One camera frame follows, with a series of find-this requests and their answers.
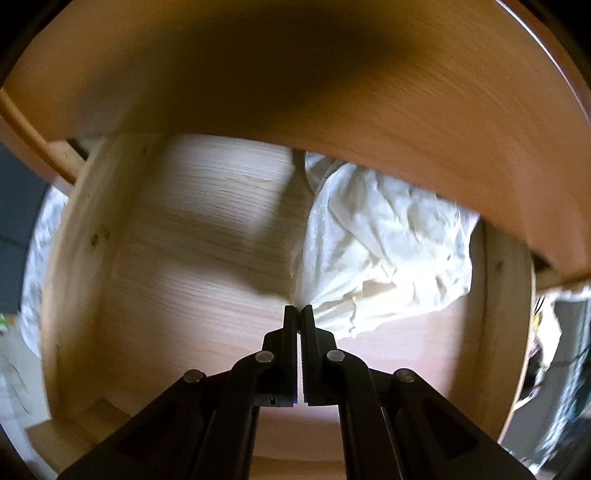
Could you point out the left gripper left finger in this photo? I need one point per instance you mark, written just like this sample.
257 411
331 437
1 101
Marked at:
201 427

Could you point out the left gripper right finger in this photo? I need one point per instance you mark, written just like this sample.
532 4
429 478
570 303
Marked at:
396 425

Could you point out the cream white garment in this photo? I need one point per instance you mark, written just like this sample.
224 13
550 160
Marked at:
377 249

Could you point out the wooden lower drawer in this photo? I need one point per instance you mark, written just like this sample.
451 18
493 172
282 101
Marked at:
175 253

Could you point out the wooden drawer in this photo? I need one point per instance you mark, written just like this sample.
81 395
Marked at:
175 253
486 102

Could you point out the grey floral bed sheet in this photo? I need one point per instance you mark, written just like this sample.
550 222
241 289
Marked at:
44 233

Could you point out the wooden upper drawer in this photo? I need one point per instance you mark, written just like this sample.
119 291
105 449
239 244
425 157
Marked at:
486 102

